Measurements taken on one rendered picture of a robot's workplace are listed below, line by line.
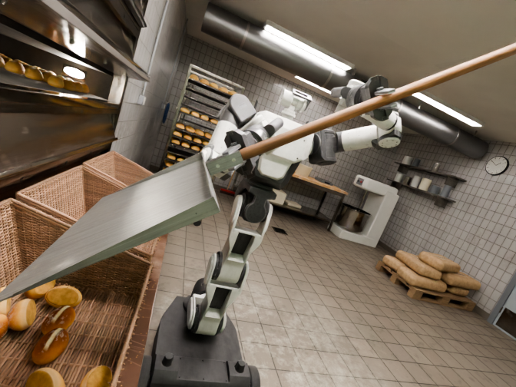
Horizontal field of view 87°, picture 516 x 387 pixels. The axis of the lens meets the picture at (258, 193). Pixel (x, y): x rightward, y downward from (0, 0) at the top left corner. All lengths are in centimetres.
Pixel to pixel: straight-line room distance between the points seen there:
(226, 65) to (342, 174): 347
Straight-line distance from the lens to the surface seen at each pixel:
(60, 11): 86
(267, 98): 588
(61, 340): 95
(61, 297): 108
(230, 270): 138
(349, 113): 78
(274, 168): 117
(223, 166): 68
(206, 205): 43
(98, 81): 227
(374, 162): 712
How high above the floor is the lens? 129
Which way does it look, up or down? 11 degrees down
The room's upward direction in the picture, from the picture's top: 20 degrees clockwise
